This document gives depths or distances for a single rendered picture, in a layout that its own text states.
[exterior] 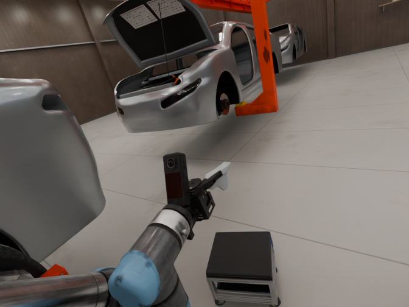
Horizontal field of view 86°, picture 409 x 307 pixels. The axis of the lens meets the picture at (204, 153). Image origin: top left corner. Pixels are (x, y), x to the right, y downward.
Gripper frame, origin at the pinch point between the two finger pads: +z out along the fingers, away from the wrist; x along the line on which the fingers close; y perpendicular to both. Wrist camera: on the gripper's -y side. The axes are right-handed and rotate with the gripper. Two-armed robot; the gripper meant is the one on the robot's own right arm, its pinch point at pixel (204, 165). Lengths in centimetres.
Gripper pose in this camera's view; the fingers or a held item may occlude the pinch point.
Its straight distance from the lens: 60.1
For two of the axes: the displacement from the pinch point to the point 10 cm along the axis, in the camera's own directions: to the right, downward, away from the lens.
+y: 3.7, 8.8, 3.1
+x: 8.7, -2.0, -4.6
